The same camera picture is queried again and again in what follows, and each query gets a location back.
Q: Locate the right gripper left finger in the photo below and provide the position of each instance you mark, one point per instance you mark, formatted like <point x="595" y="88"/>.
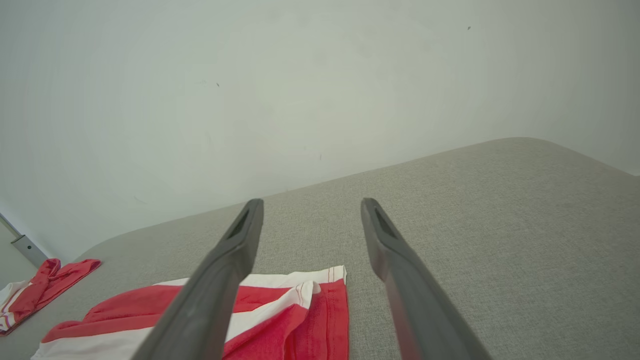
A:
<point x="210" y="300"/>

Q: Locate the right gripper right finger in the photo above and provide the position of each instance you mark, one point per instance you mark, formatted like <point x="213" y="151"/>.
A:
<point x="420" y="310"/>

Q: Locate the red shorts with white trim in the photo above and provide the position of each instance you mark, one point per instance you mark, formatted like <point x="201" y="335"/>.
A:
<point x="320" y="320"/>

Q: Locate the red basketball jersey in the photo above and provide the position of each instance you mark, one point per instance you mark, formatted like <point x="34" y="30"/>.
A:
<point x="45" y="285"/>

